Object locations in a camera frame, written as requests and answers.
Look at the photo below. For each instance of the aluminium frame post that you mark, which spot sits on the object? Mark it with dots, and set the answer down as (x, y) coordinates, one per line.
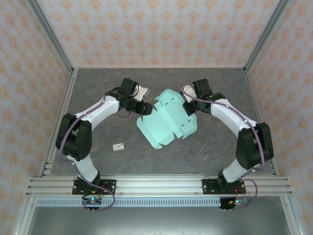
(266, 34)
(49, 34)

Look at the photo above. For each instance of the long aluminium mounting beam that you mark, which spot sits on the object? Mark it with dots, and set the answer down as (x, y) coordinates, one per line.
(159, 184)

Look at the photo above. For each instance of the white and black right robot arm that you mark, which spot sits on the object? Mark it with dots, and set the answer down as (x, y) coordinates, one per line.
(227, 115)

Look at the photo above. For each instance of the foldable paper box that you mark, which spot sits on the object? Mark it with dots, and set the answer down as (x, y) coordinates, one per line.
(166, 120)

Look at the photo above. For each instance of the aluminium frame leg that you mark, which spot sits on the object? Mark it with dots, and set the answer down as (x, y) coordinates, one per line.
(291, 218)
(24, 218)

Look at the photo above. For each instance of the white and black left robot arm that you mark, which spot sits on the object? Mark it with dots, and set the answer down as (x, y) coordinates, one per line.
(102, 107)

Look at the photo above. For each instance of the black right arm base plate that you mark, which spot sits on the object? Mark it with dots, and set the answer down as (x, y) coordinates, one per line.
(209, 186)

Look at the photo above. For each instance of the small white printed card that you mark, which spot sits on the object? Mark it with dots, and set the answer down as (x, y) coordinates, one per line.
(118, 147)

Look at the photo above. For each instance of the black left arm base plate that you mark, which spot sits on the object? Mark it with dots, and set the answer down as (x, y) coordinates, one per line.
(108, 186)

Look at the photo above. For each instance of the aluminium table side rail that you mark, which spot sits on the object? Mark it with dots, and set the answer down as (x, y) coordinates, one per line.
(259, 115)
(62, 115)

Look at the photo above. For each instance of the grey metal sheet shelf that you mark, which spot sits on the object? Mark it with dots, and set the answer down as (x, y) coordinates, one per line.
(156, 222)

